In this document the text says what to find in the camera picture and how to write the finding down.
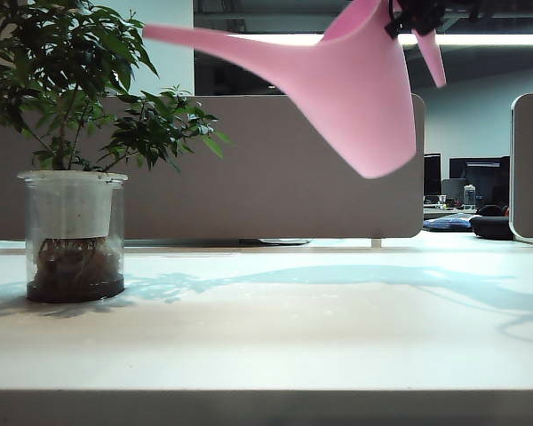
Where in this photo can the blue patterned cloth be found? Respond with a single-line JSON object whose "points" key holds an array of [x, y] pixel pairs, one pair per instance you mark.
{"points": [[446, 223]]}

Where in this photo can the long ceiling light strip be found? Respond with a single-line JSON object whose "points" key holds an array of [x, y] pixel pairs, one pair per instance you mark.
{"points": [[493, 39]]}

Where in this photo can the clear glass plant jar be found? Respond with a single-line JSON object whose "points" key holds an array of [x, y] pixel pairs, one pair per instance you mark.
{"points": [[73, 286]]}

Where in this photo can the black round cushion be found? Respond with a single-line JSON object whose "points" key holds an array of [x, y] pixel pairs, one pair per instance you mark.
{"points": [[490, 224]]}

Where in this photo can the narrow black computer monitor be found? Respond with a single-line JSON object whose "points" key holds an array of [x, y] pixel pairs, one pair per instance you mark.
{"points": [[432, 177]]}

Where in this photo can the white inner plant pot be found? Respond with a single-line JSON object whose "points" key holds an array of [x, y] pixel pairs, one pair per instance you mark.
{"points": [[71, 208]]}

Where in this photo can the pink plastic watering can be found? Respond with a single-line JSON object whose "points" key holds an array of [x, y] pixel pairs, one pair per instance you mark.
{"points": [[360, 111]]}

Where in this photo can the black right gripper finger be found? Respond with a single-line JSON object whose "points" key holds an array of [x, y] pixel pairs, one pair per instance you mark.
{"points": [[424, 15], [394, 24]]}

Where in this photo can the wide beige desk partition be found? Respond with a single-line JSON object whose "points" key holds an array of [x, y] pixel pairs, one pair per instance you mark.
{"points": [[248, 177]]}

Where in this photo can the clear water bottle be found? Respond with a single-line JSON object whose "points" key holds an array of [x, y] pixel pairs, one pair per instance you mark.
{"points": [[470, 197]]}

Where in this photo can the wide black computer monitor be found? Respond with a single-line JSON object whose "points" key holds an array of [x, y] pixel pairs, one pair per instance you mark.
{"points": [[482, 171]]}

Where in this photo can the green leafy plant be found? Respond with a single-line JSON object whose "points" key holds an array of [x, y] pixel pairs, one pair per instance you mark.
{"points": [[71, 53]]}

